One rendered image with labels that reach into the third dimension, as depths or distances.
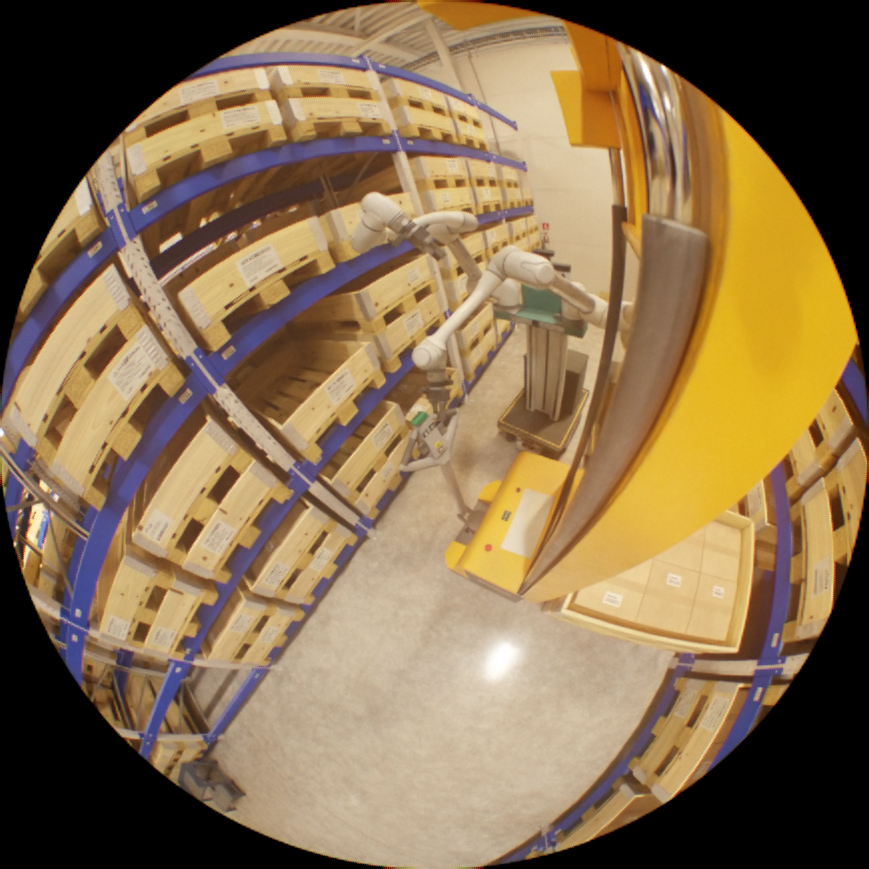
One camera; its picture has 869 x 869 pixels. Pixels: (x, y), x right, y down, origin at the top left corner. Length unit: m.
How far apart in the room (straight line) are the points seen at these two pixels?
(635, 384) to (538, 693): 2.29
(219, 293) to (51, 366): 0.89
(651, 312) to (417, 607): 2.31
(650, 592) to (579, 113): 1.82
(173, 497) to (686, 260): 1.60
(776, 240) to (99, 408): 1.55
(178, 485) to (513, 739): 2.74
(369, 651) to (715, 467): 2.48
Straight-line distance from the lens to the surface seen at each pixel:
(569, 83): 0.89
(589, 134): 0.84
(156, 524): 1.57
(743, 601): 1.94
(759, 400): 0.23
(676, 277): 0.18
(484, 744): 2.55
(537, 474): 1.55
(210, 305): 1.33
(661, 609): 1.59
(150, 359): 1.31
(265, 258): 1.42
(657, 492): 0.31
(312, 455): 1.66
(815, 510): 2.02
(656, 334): 0.19
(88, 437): 1.44
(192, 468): 1.43
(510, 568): 1.36
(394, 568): 2.44
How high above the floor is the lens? 2.23
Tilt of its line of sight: 48 degrees down
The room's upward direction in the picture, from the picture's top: 21 degrees counter-clockwise
